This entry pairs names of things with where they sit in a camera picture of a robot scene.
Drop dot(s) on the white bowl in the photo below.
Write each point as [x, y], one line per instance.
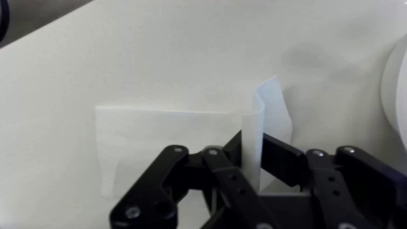
[399, 94]

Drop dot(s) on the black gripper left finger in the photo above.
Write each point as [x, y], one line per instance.
[157, 186]

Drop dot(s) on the white paper napkin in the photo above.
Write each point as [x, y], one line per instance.
[170, 128]

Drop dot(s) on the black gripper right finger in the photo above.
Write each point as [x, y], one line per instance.
[326, 179]

